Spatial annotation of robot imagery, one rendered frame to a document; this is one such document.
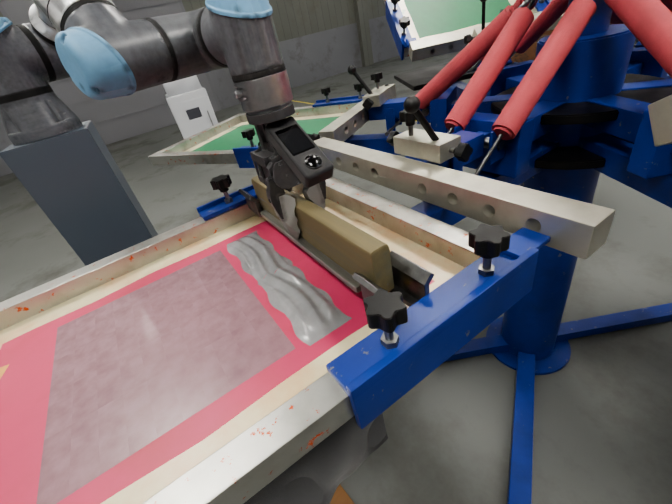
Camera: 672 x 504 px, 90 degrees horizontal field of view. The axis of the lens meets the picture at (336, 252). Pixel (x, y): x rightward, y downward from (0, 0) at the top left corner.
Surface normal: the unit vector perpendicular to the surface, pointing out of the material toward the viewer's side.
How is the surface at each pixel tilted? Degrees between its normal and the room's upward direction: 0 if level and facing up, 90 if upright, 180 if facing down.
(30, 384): 0
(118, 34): 56
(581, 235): 90
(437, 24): 32
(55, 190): 90
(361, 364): 0
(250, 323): 0
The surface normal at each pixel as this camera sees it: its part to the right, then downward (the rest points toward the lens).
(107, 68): 0.76, 0.39
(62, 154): 0.50, 0.40
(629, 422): -0.19, -0.80
